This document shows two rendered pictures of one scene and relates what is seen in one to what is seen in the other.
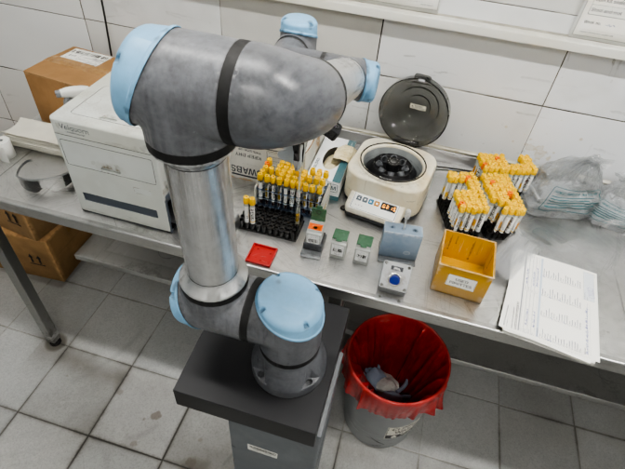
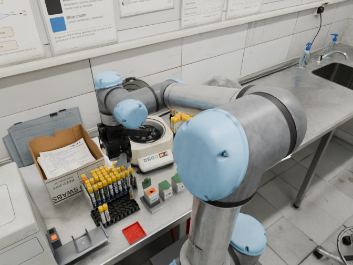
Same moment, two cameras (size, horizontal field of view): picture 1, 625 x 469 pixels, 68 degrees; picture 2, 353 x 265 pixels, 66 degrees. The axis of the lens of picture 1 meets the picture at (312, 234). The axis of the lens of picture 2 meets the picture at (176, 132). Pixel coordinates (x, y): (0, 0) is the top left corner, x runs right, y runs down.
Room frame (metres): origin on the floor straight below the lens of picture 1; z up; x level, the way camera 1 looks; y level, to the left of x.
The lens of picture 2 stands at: (0.34, 0.44, 1.78)
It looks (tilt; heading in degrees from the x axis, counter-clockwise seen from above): 38 degrees down; 313
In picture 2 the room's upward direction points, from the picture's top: 1 degrees clockwise
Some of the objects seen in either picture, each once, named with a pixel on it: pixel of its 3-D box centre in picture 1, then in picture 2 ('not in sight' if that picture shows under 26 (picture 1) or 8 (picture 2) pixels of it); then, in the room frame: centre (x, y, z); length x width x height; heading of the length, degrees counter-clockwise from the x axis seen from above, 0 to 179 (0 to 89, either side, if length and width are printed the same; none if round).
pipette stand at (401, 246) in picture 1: (399, 242); not in sight; (0.89, -0.23, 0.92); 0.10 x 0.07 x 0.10; 85
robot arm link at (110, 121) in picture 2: not in sight; (113, 115); (0.95, 0.07, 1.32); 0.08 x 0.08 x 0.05
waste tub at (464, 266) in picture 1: (462, 265); not in sight; (0.83, -0.39, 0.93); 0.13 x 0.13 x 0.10; 76
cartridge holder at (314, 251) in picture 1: (313, 242); (151, 200); (0.89, -0.01, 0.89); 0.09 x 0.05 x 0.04; 171
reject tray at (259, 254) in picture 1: (261, 254); (134, 232); (0.84, 0.13, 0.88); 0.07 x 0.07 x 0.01; 78
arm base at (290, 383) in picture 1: (289, 350); not in sight; (0.49, 0.02, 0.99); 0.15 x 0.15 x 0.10
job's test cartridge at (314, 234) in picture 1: (314, 234); (151, 196); (0.89, -0.01, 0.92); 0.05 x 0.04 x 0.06; 171
